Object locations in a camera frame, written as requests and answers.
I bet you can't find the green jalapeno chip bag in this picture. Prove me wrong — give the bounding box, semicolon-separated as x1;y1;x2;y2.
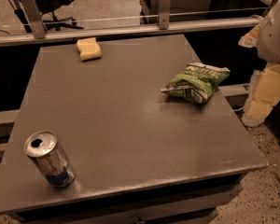
161;63;230;104

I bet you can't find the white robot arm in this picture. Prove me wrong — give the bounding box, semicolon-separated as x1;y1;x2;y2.
257;0;280;63

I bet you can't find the silver blue redbull can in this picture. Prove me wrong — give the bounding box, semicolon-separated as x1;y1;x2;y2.
23;130;76;188

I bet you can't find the grey metal table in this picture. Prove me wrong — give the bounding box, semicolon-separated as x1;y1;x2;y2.
0;35;266;224

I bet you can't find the yellow sponge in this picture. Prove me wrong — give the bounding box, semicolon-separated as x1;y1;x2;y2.
77;37;102;62

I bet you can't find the black office chair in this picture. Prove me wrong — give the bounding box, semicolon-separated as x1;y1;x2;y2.
35;0;80;31

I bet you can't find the metal guard rail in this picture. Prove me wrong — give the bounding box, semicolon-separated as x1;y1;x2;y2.
0;0;280;48

